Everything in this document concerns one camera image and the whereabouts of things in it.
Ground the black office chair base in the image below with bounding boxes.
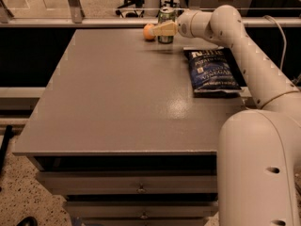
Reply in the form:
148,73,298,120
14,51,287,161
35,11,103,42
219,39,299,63
115,0,186,19

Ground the orange fruit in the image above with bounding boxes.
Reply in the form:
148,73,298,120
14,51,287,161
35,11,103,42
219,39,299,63
143,24,155,40

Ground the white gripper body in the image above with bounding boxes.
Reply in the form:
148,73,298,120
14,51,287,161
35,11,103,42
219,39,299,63
177,10,196,38

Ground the white cable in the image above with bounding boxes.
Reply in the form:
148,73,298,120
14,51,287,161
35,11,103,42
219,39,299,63
262,14,301,87

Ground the grey drawer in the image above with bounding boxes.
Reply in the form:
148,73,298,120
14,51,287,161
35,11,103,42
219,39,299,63
64,202,218,219
37,172,217,195

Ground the blue potato chip bag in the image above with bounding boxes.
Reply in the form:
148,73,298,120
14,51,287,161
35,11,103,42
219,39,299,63
184,49,242,94

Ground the lower grey drawer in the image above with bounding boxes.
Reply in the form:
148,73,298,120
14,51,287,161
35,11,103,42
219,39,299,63
64,202,218,219

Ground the grey drawer cabinet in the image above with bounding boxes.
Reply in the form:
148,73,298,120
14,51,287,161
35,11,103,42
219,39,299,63
14,29,244,226

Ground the black shoe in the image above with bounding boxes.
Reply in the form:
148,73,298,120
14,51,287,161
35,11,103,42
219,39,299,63
17,217,38,226

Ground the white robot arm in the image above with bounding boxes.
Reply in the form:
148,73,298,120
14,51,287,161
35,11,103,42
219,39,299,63
148,5,301,226

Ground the green soda can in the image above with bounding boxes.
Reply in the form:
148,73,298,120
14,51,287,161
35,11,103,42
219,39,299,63
158,7,176,44

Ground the upper grey drawer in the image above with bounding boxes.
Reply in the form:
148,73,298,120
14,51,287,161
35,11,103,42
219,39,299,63
37,172,217,195

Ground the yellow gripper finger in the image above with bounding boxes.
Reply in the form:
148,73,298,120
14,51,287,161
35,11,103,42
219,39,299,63
149,21,178,36

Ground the black pole at left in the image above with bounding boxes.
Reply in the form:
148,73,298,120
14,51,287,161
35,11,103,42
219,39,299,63
0,125,14,174

